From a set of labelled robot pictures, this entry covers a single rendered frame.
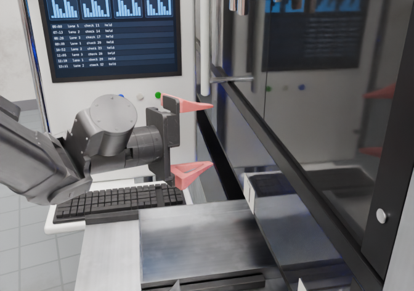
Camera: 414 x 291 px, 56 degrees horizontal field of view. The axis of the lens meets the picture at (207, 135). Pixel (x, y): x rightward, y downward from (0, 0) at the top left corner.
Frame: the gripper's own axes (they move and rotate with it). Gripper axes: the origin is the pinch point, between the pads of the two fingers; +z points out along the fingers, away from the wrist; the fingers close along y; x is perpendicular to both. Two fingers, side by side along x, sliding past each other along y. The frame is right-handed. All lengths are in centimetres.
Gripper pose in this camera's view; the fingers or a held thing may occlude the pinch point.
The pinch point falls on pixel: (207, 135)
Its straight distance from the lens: 63.0
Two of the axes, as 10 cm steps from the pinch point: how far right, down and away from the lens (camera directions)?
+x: -5.1, -2.2, 8.3
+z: 8.6, -1.4, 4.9
